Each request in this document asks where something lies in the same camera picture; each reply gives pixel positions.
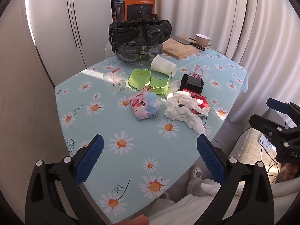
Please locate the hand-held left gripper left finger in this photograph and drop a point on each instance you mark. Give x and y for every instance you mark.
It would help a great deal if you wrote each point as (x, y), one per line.
(90, 161)

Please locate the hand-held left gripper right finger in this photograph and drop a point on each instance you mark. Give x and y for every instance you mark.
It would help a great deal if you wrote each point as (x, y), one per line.
(209, 161)

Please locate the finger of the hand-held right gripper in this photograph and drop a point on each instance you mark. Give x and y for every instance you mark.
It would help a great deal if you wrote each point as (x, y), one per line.
(264, 123)
(277, 105)

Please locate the white tissue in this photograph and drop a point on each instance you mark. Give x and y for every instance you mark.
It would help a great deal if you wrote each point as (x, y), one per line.
(180, 111)

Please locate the red paper packet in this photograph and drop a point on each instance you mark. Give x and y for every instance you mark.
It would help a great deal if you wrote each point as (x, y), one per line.
(204, 103)

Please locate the pink pig snack packet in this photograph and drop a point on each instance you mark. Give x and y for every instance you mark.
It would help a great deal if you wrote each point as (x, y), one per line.
(144, 106)

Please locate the black bundle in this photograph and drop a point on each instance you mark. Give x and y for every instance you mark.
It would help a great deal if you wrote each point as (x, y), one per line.
(191, 84)

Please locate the clear plastic container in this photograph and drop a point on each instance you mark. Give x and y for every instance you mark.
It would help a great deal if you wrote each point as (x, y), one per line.
(114, 80)

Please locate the clear wrapper with red print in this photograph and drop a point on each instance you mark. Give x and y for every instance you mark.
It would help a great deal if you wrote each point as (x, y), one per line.
(196, 73)

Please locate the white paper cup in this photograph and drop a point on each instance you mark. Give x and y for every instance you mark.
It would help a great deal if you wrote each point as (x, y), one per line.
(161, 64)

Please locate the clear glass bowl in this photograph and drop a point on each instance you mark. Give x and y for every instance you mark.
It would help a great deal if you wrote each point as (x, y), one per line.
(138, 56)

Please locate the black trash bag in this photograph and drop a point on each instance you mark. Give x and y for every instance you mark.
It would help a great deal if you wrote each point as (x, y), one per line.
(138, 31)

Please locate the person's right hand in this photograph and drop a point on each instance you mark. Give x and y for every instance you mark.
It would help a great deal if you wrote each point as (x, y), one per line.
(291, 171)

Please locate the white clog shoe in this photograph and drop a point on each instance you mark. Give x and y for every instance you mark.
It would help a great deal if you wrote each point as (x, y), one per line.
(195, 172)
(166, 195)

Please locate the white smartphone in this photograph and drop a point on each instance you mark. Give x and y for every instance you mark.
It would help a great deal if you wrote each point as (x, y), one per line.
(265, 144)

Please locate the white quilted cushion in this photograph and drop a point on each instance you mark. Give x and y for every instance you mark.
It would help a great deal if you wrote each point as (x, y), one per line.
(248, 145)

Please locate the daisy print tablecloth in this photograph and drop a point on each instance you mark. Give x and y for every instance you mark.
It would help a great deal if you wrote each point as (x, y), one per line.
(131, 136)

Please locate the person's white pants leg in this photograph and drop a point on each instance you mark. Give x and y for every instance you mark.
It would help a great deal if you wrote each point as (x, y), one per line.
(187, 206)

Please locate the beige ceramic cup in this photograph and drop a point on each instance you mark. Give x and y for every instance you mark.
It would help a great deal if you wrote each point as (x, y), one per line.
(202, 40)

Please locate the white curtain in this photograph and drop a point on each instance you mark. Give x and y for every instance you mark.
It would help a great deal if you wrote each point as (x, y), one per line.
(234, 11)

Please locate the wooden cutting board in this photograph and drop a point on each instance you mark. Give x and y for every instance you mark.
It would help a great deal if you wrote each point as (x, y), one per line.
(179, 49)

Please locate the white wardrobe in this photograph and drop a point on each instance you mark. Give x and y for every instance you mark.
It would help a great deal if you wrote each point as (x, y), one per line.
(54, 16)

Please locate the orange cardboard box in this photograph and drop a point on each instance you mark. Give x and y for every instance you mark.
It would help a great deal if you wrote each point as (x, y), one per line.
(140, 4)

